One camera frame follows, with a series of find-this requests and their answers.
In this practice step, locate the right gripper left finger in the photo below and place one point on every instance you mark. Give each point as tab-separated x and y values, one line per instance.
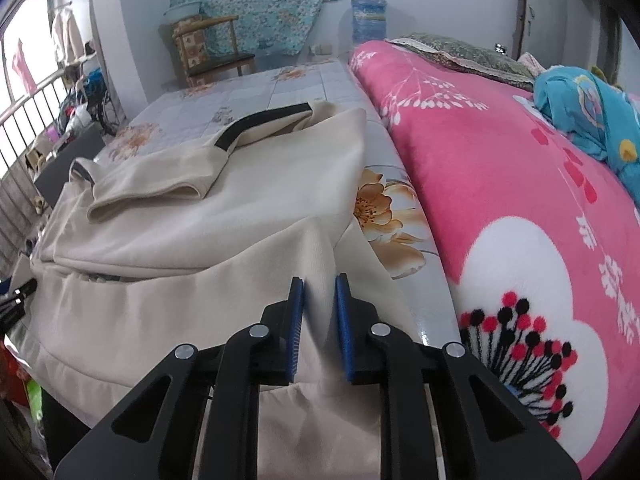
195	415

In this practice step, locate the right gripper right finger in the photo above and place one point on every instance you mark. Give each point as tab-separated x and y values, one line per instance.
443	414

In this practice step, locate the cream zip-up jacket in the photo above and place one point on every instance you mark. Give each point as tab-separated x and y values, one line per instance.
189	244

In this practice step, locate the blue patterned clothing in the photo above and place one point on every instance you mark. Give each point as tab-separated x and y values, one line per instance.
601	120

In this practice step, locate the green paper bag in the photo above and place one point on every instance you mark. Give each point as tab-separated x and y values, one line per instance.
34	396

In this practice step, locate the floral bed sheet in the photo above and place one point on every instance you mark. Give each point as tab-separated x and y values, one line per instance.
387	208

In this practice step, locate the metal railing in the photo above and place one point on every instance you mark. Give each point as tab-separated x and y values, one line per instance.
21	124

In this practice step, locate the pink floral blanket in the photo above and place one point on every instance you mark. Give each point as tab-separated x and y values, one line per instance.
539	242

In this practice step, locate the grey green pillow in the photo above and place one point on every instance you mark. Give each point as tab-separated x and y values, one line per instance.
462	57

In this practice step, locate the wooden chair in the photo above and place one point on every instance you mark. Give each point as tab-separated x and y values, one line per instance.
201	57

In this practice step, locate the blue water bottle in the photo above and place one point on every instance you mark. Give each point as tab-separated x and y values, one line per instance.
368	21

